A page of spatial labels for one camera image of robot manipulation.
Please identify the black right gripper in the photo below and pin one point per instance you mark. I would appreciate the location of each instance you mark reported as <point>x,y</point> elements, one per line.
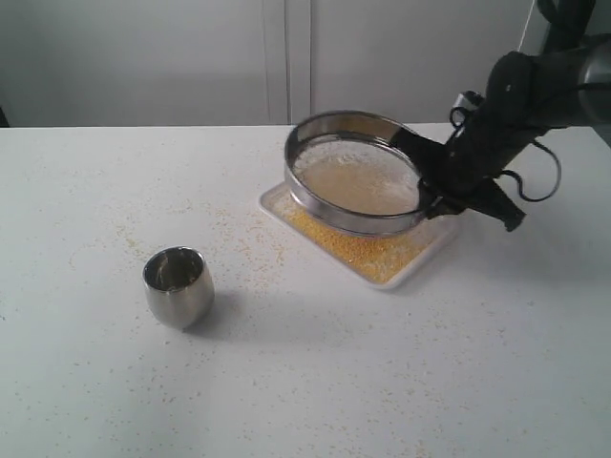
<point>526,97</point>

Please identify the round stainless steel sieve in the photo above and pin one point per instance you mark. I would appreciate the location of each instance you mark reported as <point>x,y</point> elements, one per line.
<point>346,133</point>

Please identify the stainless steel cup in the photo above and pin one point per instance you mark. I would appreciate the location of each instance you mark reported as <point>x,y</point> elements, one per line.
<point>178,286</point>

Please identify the yellow millet grains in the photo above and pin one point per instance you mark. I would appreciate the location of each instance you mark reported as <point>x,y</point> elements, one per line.
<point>378,185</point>

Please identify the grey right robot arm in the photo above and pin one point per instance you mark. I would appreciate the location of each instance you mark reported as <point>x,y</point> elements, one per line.
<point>597,77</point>

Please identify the white plastic tray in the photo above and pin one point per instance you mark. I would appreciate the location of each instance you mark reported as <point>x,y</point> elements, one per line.
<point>444,230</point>

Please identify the sifted yellow millet pile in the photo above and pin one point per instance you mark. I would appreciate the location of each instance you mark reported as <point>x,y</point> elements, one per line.
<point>378,260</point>

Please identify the white cabinet doors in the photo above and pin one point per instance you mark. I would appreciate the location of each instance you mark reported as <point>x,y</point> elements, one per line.
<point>148,63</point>

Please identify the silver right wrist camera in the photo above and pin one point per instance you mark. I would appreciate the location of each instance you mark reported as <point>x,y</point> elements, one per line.
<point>469,100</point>

